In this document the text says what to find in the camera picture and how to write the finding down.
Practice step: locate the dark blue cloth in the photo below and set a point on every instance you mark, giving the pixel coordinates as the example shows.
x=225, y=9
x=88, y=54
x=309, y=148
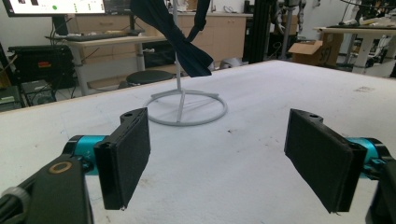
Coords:
x=190, y=59

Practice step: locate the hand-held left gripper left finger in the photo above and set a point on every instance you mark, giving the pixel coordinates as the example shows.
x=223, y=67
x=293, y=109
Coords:
x=124, y=161

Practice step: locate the computer monitor with dark screen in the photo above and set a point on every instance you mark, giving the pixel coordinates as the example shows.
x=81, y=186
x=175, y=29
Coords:
x=120, y=5

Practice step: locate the light wooden desk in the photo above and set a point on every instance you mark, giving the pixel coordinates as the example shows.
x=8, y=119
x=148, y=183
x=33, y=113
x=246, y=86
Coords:
x=118, y=40

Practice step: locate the white desk with clutter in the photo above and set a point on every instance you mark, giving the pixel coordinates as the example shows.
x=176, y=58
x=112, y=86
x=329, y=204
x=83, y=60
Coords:
x=367, y=31

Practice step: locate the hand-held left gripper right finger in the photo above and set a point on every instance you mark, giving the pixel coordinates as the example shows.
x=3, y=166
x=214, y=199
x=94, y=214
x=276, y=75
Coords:
x=320, y=158

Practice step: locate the black equipment box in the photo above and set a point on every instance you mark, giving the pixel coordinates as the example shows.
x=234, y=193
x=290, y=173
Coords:
x=37, y=65

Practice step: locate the computer monitor with white screen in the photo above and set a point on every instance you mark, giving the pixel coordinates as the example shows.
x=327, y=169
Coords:
x=62, y=6

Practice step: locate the black round stool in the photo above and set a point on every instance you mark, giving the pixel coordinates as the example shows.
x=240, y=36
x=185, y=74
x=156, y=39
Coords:
x=149, y=76

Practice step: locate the black keyboard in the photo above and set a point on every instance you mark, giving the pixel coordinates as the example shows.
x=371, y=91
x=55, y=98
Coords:
x=93, y=37

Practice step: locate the large open cardboard box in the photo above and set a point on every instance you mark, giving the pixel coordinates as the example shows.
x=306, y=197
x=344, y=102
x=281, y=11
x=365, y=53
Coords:
x=311, y=53

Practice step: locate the black metal column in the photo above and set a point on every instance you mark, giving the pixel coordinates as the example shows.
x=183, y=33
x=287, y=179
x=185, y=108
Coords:
x=260, y=31

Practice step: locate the black equipment case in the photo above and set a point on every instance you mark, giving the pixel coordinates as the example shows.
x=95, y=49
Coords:
x=37, y=93
x=9, y=98

